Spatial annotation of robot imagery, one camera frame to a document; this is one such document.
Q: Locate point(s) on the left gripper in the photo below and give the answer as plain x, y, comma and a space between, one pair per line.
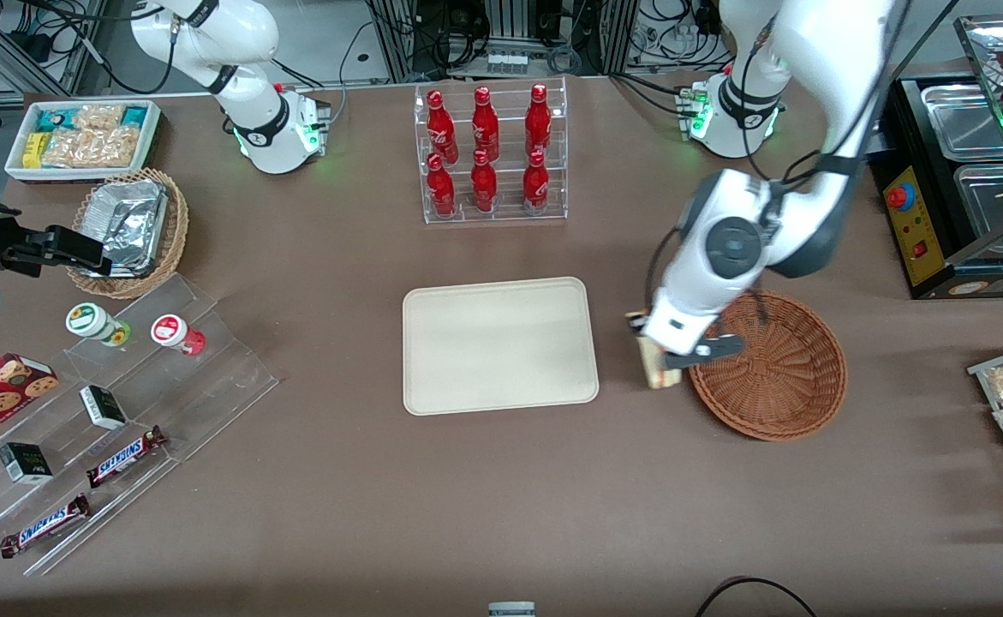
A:
633, 327

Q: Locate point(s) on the triangle sandwich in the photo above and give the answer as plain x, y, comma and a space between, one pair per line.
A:
653, 373

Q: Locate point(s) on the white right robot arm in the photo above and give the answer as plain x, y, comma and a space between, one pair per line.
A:
253, 128

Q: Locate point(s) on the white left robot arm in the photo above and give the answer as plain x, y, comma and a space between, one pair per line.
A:
826, 51

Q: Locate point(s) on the round brown wicker basket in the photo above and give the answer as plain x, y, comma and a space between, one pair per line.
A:
775, 386

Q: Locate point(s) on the oval tan wicker basket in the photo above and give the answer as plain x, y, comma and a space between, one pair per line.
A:
177, 227

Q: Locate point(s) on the beige rectangular tray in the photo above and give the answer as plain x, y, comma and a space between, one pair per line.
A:
501, 347

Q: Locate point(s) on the green label yogurt cup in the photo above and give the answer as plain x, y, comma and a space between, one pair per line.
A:
90, 321

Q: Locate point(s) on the silver foil container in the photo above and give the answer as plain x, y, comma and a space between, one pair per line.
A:
128, 223

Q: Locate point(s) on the white rectangular snack bin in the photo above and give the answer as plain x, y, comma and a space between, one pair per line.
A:
17, 167

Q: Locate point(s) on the yellow snack packet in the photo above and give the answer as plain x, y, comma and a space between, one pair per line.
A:
33, 150

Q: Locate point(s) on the large clear cracker packet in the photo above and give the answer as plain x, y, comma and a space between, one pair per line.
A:
90, 148

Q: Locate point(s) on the teal snack packet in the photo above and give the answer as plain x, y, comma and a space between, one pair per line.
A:
56, 120
134, 116

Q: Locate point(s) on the small clear cracker packet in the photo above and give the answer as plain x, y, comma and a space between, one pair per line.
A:
98, 116

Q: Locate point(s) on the red label yogurt cup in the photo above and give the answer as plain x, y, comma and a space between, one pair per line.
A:
171, 332

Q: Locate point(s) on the small black carton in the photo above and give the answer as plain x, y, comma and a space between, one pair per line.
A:
103, 407
26, 463

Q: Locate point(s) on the red cola bottle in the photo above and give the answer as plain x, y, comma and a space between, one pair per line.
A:
440, 190
485, 124
483, 187
441, 128
538, 120
535, 187

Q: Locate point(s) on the clear acrylic bottle rack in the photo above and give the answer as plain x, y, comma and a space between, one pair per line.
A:
505, 218

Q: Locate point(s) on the clear acrylic stepped stand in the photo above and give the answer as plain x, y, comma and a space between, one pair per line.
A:
210, 377

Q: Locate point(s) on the snickers chocolate bar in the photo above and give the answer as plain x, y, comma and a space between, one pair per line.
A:
43, 526
124, 457

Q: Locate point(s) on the red emergency button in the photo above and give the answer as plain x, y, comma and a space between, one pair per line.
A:
899, 197

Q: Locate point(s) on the black hot food display case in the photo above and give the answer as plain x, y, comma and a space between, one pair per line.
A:
929, 227

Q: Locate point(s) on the steel food pan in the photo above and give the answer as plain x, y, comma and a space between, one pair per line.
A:
964, 124
994, 210

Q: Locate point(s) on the small grey device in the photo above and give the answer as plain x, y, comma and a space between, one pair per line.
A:
511, 609

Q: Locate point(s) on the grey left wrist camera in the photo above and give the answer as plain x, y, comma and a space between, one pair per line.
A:
715, 350

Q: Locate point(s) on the aluminium frame rack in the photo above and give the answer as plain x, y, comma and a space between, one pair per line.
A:
398, 38

